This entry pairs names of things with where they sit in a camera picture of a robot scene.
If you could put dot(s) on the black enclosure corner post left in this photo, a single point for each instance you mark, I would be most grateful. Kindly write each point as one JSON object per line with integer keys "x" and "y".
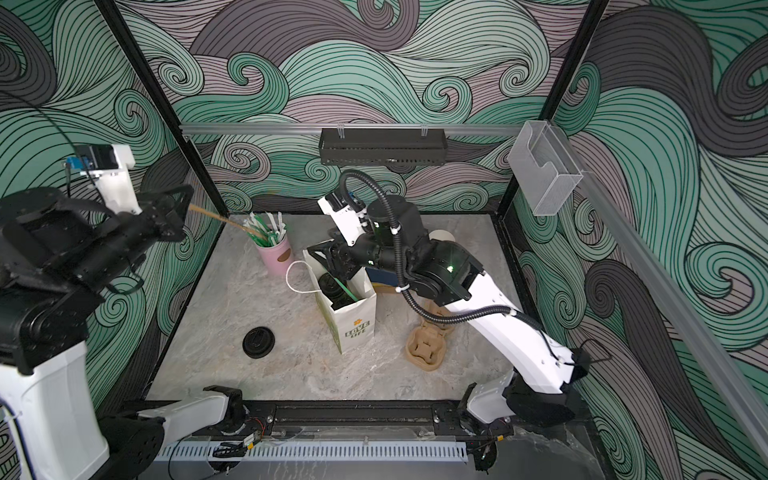
{"x": 131, "y": 49}

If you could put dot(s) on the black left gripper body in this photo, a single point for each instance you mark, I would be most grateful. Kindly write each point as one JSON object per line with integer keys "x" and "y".
{"x": 161, "y": 223}

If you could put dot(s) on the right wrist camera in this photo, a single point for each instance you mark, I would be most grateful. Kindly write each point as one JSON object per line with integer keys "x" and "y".
{"x": 350, "y": 223}

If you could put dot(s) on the black wall-mounted tray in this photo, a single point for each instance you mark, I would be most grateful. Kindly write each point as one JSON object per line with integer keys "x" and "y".
{"x": 381, "y": 147}

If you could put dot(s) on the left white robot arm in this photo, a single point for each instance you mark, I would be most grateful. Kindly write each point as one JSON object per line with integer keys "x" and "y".
{"x": 54, "y": 269}

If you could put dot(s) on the black enclosure corner post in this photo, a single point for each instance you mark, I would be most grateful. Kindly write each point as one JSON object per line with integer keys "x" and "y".
{"x": 572, "y": 61}
{"x": 131, "y": 49}

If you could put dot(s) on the brown straw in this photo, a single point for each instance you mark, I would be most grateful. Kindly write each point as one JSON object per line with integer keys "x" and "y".
{"x": 225, "y": 220}

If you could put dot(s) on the black enclosure corner post right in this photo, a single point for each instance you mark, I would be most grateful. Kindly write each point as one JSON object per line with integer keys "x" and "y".
{"x": 572, "y": 61}

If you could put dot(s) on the black coffee cup lid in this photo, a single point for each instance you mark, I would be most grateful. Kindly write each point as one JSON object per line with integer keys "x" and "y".
{"x": 258, "y": 342}

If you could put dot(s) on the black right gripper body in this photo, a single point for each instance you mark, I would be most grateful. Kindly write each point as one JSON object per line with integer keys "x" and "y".
{"x": 358, "y": 254}

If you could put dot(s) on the clear acrylic wall holder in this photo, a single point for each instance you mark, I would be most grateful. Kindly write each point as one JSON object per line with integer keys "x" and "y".
{"x": 544, "y": 163}

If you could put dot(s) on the brown pulp cup carrier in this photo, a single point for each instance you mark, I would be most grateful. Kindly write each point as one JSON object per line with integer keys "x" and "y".
{"x": 426, "y": 345}

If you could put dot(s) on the white paper takeout bag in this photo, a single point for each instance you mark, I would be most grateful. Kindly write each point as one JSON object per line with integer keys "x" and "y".
{"x": 352, "y": 326}

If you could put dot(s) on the dark blue napkin stack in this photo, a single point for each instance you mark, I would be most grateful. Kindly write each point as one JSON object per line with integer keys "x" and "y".
{"x": 378, "y": 276}

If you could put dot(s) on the pink straw holder cup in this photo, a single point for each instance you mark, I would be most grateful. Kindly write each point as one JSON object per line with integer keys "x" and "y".
{"x": 277, "y": 259}

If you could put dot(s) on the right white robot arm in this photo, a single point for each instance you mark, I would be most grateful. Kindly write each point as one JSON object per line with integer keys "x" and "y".
{"x": 443, "y": 282}

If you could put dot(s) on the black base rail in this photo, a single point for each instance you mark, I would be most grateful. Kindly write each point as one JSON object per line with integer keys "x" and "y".
{"x": 439, "y": 416}

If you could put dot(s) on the bundle of wrapped straws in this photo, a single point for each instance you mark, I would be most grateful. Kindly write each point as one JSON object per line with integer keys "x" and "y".
{"x": 266, "y": 232}

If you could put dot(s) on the grey aluminium rail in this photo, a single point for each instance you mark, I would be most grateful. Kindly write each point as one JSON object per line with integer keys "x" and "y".
{"x": 269, "y": 128}

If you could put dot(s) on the stack of paper cups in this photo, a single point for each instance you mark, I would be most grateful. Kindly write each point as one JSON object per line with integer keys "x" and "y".
{"x": 442, "y": 235}

